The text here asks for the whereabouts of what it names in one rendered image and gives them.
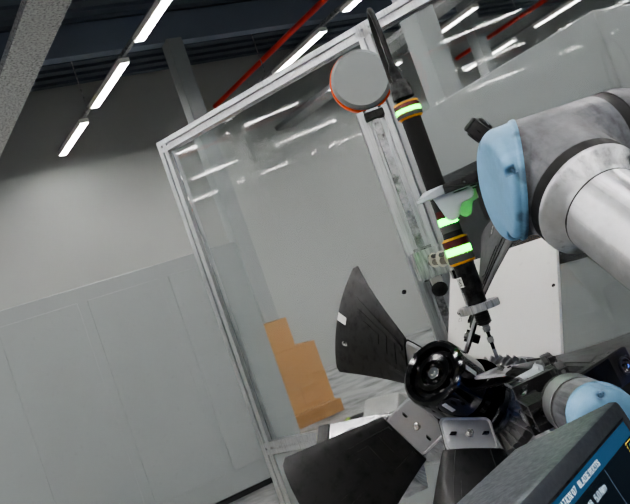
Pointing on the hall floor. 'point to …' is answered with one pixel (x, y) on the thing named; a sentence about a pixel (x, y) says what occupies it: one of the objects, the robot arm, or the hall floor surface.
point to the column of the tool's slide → (403, 210)
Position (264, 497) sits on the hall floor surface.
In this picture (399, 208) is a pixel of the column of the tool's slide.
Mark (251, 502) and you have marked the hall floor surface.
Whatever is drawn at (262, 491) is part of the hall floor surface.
